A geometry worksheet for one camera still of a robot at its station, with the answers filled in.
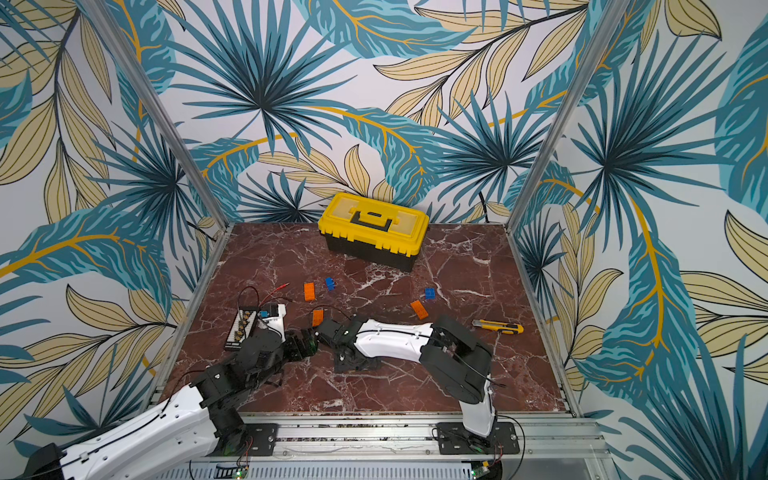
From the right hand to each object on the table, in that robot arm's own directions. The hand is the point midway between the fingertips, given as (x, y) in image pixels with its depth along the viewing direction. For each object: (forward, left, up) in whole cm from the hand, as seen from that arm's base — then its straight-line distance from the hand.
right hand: (352, 365), depth 86 cm
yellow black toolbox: (+36, -10, +17) cm, 41 cm away
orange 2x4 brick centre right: (+17, -21, +1) cm, 27 cm away
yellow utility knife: (+10, -47, 0) cm, 48 cm away
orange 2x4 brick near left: (+15, +11, 0) cm, 19 cm away
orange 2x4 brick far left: (+24, +15, 0) cm, 29 cm away
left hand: (+4, +11, +12) cm, 17 cm away
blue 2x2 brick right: (+23, -25, +1) cm, 34 cm away
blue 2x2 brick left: (+27, +8, +3) cm, 28 cm away
